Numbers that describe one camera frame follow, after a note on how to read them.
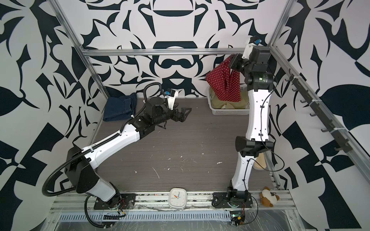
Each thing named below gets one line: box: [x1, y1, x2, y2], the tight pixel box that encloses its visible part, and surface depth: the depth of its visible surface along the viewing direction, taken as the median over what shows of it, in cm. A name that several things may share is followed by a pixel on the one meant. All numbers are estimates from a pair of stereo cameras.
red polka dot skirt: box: [205, 53, 241, 103], surface depth 85 cm
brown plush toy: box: [259, 186, 280, 208], surface depth 75 cm
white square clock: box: [168, 187, 188, 210], surface depth 75 cm
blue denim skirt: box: [102, 92, 138, 122], surface depth 110 cm
